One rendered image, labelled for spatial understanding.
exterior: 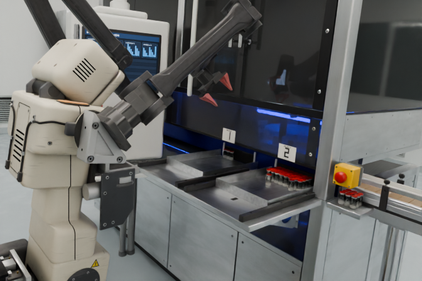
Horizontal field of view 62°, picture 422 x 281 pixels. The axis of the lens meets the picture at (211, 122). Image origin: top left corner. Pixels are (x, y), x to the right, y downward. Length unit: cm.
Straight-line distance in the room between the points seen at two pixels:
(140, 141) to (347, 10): 120
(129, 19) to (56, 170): 107
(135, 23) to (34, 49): 462
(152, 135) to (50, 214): 103
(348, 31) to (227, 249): 114
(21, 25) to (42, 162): 547
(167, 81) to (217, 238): 115
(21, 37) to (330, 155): 558
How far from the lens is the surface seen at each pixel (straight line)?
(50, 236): 104
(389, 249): 150
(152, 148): 196
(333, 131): 133
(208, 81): 140
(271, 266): 165
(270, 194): 136
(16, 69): 634
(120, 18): 184
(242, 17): 93
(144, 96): 86
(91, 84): 93
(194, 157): 172
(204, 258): 199
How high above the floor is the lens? 135
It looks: 10 degrees down
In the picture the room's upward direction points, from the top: 5 degrees clockwise
